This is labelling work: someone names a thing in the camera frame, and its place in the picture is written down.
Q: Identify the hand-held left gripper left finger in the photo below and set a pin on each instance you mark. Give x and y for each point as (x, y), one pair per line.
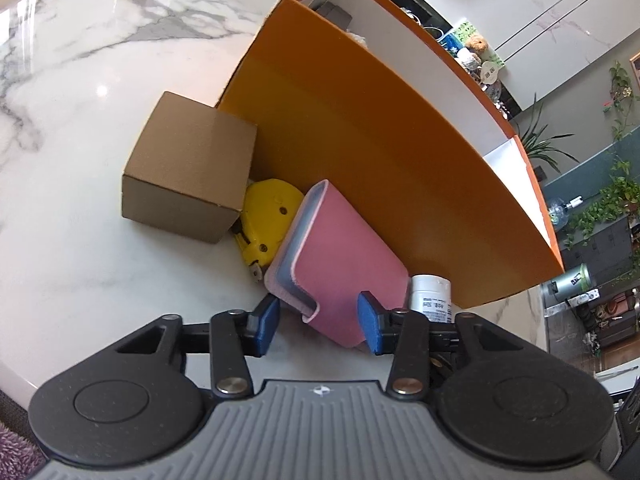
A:
(265, 322)

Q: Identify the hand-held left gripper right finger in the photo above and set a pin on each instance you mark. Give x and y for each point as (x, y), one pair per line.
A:
(370, 325)

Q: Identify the pink case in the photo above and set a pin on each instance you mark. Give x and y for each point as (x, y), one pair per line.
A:
(340, 250)

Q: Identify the yellow tape measure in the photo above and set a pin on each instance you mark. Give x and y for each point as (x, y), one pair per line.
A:
(267, 210)

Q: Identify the orange cardboard box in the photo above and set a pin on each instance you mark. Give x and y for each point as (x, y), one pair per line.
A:
(375, 160)

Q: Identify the small brown cardboard box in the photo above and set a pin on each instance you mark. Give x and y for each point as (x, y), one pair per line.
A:
(185, 170)

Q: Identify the dark grey box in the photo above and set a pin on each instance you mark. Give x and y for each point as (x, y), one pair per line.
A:
(332, 12)

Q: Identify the white bottle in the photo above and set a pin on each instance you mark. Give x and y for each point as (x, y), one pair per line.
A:
(430, 290)

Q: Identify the silver trash can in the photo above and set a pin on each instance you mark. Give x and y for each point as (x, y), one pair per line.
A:
(570, 285)

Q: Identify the blue water jug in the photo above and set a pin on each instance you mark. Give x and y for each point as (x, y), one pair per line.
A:
(557, 215)

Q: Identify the dark sideboard cabinet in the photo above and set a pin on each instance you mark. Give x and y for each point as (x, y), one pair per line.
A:
(615, 310)

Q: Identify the tall potted plant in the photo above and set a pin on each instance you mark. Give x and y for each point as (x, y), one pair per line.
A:
(537, 145)

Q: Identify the trailing ivy plant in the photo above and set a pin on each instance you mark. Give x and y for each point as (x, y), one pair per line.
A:
(600, 205)

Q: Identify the wooden fan-shaped sign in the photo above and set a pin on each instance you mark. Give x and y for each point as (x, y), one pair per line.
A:
(489, 72)

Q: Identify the teddy bear on cup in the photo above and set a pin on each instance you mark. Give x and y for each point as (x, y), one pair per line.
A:
(469, 57)

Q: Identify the brown teddy bear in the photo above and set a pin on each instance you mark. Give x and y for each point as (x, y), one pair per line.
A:
(479, 44)

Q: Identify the green blue painting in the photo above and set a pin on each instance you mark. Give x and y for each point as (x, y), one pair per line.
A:
(456, 34)

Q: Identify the hanging vine plant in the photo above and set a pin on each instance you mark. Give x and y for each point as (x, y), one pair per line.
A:
(620, 90)

